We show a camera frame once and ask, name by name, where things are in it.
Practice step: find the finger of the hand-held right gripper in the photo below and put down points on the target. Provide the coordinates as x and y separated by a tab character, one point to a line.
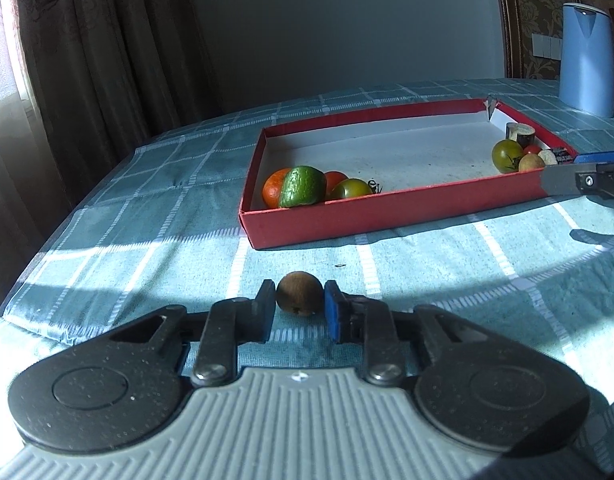
562	180
599	156

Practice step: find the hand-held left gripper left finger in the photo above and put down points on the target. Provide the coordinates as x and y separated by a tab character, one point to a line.
263	310

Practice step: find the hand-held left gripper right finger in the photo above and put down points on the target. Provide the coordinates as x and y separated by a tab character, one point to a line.
333	310

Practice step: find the small yellow round fruit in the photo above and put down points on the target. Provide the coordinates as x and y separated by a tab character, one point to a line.
531	162

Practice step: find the brown kiwi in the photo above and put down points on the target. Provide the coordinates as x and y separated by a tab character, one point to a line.
299	292

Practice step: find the small red cherry tomato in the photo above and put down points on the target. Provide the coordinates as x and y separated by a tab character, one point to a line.
533	149

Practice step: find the green tomato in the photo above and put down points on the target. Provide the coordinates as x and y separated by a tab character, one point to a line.
506	152
351	190

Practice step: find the red cardboard box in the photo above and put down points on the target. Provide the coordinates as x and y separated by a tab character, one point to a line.
387	215

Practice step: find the orange tomato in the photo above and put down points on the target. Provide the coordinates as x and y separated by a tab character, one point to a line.
271	188

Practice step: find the green avocado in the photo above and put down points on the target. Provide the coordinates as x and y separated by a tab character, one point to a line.
302	185

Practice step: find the lying dark sugarcane piece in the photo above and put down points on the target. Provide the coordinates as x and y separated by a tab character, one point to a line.
554	155

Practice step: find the upright dark sugarcane piece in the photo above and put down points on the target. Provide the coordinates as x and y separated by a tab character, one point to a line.
519	132

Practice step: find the blue electric kettle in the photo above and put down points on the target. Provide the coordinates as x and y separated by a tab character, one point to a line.
584	70

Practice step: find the teal checked tablecloth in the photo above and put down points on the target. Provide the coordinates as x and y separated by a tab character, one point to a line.
162	220

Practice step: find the brown patterned curtain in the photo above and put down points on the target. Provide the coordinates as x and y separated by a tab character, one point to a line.
112	60

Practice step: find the sheer pink curtain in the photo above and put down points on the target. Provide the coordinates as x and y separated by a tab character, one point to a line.
2	35

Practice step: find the white wall switch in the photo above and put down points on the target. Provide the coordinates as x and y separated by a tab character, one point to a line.
547	46

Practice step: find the dark wooden frame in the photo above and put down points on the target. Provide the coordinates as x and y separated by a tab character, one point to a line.
507	20

